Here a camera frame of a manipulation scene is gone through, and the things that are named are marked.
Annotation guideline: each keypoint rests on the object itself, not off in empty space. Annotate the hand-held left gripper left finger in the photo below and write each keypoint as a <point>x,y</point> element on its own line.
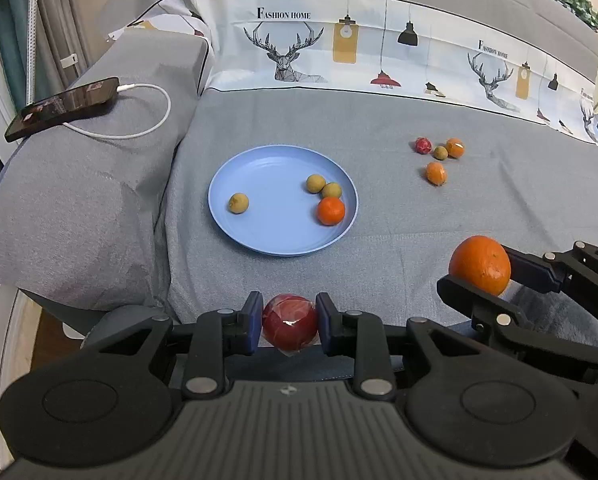
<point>253,317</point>

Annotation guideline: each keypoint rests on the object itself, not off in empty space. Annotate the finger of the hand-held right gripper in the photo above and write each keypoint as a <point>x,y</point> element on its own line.
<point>479,305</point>
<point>529,270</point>

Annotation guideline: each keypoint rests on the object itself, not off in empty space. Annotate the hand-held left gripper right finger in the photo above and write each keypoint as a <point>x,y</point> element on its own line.
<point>325,320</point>

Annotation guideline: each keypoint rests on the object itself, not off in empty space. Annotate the mandarin orange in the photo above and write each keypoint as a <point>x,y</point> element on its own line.
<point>331,211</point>
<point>479,262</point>
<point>455,147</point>
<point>436,172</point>

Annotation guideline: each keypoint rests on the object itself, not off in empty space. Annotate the blue plate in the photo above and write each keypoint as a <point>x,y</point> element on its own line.
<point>274,210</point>

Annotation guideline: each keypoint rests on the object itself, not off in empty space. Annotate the brown-green longan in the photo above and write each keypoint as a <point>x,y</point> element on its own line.
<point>239,203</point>
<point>315,183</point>
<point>333,190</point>
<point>440,152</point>

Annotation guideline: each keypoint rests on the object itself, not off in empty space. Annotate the grey bed sheet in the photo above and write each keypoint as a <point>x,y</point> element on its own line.
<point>379,220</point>

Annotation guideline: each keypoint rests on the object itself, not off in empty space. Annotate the grey pillow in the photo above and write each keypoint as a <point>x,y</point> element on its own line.
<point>79,200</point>

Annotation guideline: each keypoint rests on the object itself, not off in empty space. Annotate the black smartphone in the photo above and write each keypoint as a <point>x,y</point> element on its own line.
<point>64,105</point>

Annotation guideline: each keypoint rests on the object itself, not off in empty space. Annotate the white tag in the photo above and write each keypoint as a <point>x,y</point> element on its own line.
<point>68,60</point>

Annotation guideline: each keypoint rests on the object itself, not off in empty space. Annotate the grey curtain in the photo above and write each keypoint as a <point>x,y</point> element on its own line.
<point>59,10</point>

